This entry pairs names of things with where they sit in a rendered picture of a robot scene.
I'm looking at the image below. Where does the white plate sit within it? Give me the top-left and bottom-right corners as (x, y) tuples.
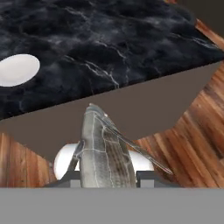
(0, 53), (41, 88)

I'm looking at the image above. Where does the grey fish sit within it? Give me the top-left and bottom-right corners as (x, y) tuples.
(67, 102), (175, 188)

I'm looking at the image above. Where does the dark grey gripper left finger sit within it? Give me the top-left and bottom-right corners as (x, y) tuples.
(43, 170), (81, 188)

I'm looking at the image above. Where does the white round object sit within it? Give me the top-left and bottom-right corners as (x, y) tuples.
(53, 142), (156, 181)

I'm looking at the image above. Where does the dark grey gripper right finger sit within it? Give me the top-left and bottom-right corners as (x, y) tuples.
(136, 170), (180, 188)

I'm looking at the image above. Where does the brown counter cabinet front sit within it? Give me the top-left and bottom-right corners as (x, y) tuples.
(0, 60), (224, 165)

